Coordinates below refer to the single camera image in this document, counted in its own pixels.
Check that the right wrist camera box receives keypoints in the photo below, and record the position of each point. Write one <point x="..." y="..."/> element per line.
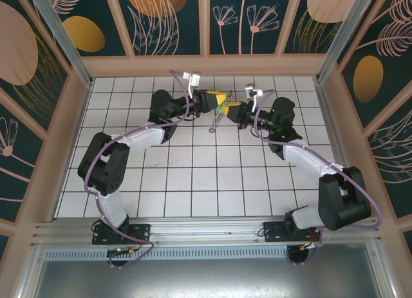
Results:
<point x="250" y="90"/>

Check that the wall panel with leaf outlines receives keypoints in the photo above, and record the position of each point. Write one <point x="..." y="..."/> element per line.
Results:
<point x="193" y="27"/>

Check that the side panel with feather leaf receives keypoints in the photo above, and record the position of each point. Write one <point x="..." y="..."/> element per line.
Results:
<point x="392" y="156"/>

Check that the wall panel with flower outlines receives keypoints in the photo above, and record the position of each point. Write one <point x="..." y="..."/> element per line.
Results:
<point x="238" y="40"/>

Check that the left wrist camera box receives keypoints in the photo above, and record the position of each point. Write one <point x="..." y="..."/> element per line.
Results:
<point x="194" y="79"/>

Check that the aluminium side rail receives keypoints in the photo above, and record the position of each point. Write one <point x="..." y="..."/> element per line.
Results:
<point x="328" y="111"/>

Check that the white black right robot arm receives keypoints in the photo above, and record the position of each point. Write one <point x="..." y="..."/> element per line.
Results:
<point x="305" y="159"/>

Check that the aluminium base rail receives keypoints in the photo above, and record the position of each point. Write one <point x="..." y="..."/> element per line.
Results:
<point x="206" y="228"/>

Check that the grey metal sheet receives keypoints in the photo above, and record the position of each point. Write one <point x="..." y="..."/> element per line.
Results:
<point x="206" y="278"/>

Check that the green plastic key tag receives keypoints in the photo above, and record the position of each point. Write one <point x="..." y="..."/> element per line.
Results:
<point x="220" y="109"/>

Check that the wall panel with pale disc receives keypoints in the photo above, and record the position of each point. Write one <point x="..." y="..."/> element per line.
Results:
<point x="299" y="37"/>

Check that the aluminium frame post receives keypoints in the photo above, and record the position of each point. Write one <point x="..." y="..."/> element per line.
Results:
<point x="64" y="40"/>
<point x="341" y="31"/>

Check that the side panel with amber oval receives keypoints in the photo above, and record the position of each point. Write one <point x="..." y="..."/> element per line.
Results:
<point x="386" y="69"/>

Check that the side panel with single flower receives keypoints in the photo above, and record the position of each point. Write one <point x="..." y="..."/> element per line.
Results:
<point x="16" y="169"/>

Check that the wall panel with yellow oval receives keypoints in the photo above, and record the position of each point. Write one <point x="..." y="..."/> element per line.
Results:
<point x="109" y="21"/>

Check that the side panel with large pale disc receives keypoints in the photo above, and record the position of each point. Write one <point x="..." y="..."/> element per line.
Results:
<point x="19" y="53"/>

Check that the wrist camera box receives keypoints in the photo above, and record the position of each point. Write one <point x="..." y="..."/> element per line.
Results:
<point x="194" y="79"/>
<point x="250" y="90"/>

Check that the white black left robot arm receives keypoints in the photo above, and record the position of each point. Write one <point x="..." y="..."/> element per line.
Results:
<point x="138" y="138"/>

